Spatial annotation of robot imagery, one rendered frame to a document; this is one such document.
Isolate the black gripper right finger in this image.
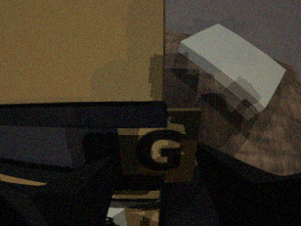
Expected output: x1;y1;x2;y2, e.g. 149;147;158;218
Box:
195;143;301;226

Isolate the white paper label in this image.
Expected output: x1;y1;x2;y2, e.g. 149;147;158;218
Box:
104;207;127;226

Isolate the tan a-frame board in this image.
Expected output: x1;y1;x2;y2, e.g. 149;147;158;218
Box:
0;0;166;226

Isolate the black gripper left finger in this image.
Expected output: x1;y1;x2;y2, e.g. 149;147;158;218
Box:
0;144;120;226

